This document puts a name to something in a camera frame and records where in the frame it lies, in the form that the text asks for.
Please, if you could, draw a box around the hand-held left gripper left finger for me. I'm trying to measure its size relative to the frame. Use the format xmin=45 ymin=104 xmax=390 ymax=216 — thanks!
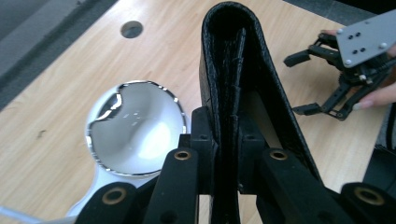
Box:
xmin=190 ymin=106 xmax=219 ymax=196

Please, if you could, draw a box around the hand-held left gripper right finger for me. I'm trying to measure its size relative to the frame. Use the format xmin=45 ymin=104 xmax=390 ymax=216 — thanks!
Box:
xmin=237 ymin=113 xmax=266 ymax=194

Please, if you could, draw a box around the black leather wallet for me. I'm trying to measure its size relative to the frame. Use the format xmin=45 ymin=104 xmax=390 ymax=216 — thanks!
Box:
xmin=199 ymin=1 xmax=323 ymax=224

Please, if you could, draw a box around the dark object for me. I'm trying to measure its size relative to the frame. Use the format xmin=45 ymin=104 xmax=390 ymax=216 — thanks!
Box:
xmin=361 ymin=102 xmax=396 ymax=201

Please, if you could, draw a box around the grey round cable grommet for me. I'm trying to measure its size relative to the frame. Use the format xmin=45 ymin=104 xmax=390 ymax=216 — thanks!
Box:
xmin=120 ymin=20 xmax=145 ymax=39

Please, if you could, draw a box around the white cable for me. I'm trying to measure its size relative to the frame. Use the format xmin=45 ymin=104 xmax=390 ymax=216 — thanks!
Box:
xmin=0 ymin=204 xmax=43 ymax=224

